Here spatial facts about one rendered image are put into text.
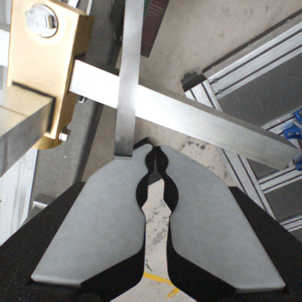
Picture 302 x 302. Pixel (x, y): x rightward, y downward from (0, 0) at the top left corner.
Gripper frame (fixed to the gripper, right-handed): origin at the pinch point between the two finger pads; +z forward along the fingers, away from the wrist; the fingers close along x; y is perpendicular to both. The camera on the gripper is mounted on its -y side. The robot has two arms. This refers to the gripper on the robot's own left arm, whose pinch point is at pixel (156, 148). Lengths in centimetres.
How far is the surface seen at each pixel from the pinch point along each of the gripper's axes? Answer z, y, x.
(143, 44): 21.3, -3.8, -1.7
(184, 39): 92, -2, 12
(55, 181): 21.4, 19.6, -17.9
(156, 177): 79, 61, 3
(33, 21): 7.5, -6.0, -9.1
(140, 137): 92, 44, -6
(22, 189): 29, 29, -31
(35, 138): 5.8, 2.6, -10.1
